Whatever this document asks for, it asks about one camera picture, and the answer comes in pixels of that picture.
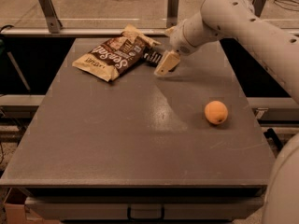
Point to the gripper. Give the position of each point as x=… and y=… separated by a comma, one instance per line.
x=179, y=40

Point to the black rxbar chocolate wrapper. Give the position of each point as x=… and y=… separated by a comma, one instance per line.
x=152, y=57

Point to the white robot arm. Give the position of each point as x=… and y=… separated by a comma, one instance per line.
x=278, y=53

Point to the brown sea salt chip bag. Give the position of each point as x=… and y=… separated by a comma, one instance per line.
x=115, y=56

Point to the orange fruit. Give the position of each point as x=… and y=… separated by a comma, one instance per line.
x=216, y=112

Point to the black stand leg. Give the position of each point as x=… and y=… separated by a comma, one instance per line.
x=275, y=142

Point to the cardboard box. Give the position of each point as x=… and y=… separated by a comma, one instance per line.
x=18, y=213

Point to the middle metal rail bracket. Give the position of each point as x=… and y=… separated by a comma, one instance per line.
x=172, y=13

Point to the left metal rail bracket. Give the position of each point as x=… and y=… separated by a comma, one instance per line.
x=52, y=21

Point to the grey drawer with handle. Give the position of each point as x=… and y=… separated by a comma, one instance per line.
x=87, y=208

